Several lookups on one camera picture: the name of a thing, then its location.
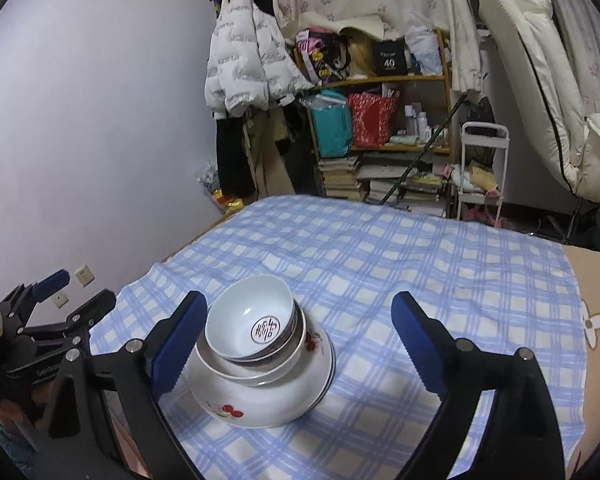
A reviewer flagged red patterned bowl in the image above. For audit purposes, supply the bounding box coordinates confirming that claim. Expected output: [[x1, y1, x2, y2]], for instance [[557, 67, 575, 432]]
[[204, 275, 294, 359], [227, 301, 300, 365]]

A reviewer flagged large white bowl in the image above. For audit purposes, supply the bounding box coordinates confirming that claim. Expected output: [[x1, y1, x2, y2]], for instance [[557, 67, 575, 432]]
[[195, 304, 308, 387]]

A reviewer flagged cherry plate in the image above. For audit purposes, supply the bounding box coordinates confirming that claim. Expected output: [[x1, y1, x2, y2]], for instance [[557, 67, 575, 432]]
[[187, 314, 332, 429], [301, 346, 337, 416]]

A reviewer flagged blue plaid tablecloth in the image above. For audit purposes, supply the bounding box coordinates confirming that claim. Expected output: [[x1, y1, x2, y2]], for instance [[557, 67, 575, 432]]
[[91, 195, 586, 479]]

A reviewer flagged stack of books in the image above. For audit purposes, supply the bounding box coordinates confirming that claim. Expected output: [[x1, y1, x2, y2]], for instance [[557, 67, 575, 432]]
[[318, 156, 365, 202]]

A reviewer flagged white utility cart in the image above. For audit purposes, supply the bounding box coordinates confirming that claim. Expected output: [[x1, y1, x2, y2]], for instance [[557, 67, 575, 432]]
[[453, 122, 510, 228]]

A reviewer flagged wooden shelf unit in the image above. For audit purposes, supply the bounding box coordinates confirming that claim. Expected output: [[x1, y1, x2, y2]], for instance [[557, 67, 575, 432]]
[[294, 27, 451, 204]]

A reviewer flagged red patterned bag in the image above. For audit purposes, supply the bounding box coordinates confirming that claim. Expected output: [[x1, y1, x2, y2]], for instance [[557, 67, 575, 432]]
[[348, 92, 398, 148]]

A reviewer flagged teal bag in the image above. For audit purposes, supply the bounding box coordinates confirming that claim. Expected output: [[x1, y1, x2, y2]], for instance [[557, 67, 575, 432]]
[[309, 90, 353, 158]]

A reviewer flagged white puffer jacket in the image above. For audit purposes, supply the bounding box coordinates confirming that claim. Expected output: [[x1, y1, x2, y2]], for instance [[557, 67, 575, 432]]
[[204, 0, 312, 119]]

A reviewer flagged black box with 40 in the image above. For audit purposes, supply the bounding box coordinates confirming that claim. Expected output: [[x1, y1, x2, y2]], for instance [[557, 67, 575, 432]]
[[372, 38, 408, 77]]

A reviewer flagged wall power socket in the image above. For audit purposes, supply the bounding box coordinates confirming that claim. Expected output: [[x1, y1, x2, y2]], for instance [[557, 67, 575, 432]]
[[74, 264, 95, 287]]

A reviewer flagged green broom handle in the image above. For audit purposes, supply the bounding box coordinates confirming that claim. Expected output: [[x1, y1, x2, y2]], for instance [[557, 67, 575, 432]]
[[379, 93, 468, 206]]

